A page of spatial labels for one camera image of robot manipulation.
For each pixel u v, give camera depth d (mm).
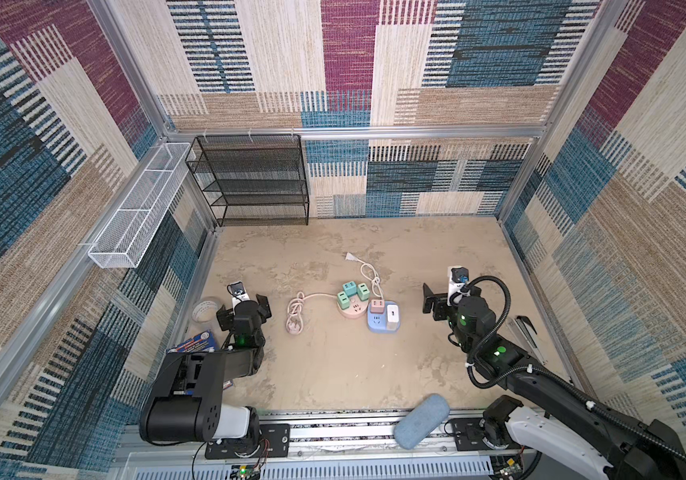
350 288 935
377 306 893
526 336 871
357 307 938
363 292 922
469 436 733
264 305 870
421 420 741
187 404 430
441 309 706
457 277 670
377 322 909
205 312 963
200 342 875
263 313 726
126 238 714
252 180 1093
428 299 728
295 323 906
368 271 1051
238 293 762
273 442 729
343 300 913
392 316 862
